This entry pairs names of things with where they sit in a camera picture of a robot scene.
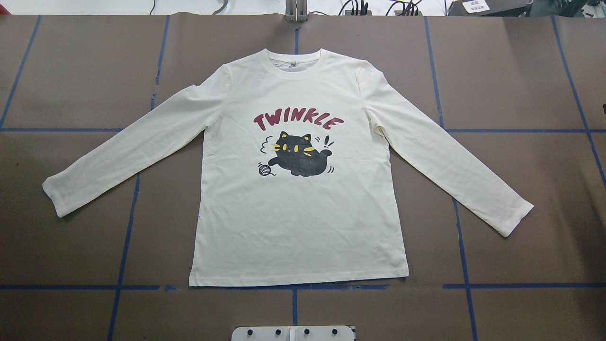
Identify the cream long-sleeve cat shirt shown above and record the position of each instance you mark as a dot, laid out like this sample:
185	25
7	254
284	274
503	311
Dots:
296	179

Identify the aluminium frame post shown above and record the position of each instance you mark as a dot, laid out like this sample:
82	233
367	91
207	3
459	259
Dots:
296	11

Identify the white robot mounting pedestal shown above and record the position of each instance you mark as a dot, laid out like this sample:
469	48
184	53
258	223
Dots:
294	333

